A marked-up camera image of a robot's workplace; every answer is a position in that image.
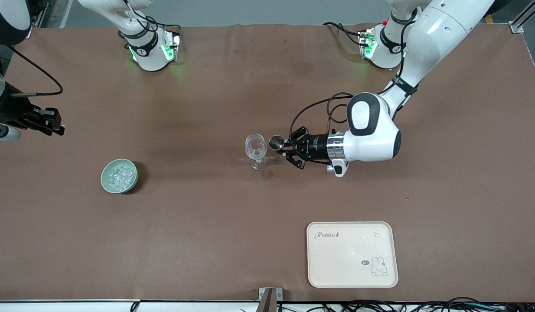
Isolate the steel double jigger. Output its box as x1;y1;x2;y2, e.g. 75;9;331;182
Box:
269;135;290;152

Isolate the clear wine glass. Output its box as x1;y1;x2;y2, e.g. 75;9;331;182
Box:
245;133;268;170

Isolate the clear ice cube pile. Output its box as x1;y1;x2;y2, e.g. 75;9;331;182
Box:
107;164;134;190

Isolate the green ceramic bowl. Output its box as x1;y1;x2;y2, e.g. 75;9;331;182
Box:
101;159;139;194

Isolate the cream rabbit print tray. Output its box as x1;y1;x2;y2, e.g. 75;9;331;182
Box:
307;221;399;288

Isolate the brown table mat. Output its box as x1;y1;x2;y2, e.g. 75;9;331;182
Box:
0;23;535;302

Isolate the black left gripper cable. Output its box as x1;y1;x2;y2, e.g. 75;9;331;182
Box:
288;92;407;166

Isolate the black left base cable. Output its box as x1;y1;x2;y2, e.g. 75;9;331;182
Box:
323;21;368;46

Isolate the black base cable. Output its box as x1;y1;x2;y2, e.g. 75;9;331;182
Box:
120;0;182;44
323;21;368;46

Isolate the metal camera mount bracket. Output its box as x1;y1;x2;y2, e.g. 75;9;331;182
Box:
258;287;284;312

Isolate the black right base cable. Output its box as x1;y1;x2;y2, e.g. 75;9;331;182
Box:
120;0;182;44

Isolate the black cable bundle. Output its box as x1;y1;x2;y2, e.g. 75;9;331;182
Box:
276;297;535;312

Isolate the aluminium frame profile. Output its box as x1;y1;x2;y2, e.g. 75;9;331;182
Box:
508;0;535;34

